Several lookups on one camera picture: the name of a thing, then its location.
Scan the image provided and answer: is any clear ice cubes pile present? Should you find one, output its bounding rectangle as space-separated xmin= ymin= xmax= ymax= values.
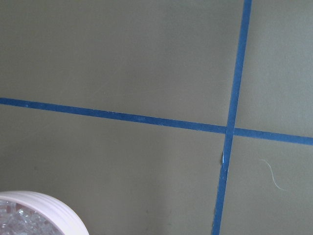
xmin=0 ymin=200 xmax=61 ymax=235

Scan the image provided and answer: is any pink bowl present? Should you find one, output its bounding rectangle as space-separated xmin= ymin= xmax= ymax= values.
xmin=0 ymin=191 xmax=89 ymax=235

